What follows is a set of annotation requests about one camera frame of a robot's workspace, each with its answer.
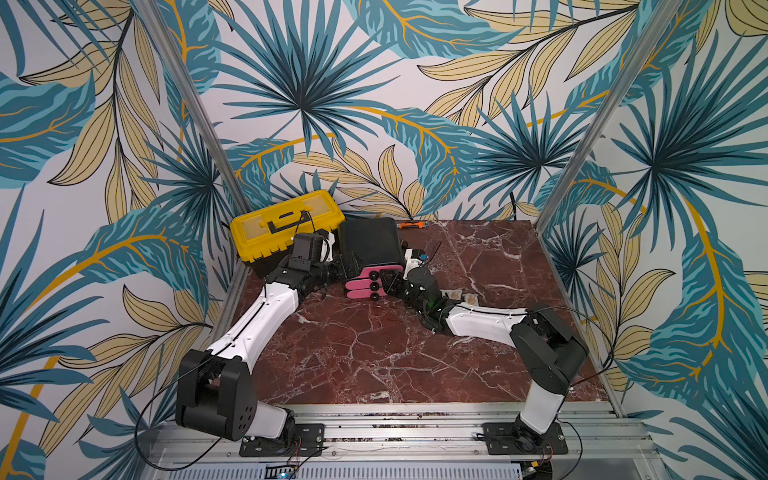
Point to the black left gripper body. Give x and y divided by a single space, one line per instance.
329 272

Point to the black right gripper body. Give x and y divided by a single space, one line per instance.
398 280

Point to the white cookie packet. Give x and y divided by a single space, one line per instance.
471 299
455 294

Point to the black drawer cabinet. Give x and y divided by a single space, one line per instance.
367 244

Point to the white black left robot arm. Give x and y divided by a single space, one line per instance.
215 390

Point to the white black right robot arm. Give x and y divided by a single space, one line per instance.
550 349

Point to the yellow black toolbox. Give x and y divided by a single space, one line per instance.
264 237

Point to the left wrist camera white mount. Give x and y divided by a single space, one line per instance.
310 248

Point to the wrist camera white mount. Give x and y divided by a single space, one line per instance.
415 258
310 248

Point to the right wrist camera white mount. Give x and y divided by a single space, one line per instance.
415 258

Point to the orange handled adjustable wrench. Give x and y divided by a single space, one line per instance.
411 225

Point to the aluminium left corner post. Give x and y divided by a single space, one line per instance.
163 41

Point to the aluminium corner post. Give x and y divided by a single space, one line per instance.
163 41
661 17

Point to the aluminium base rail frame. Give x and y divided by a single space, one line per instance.
416 441

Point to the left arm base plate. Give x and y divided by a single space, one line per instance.
302 440

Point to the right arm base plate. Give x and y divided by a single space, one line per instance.
518 439

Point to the aluminium right corner post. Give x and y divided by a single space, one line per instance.
661 17

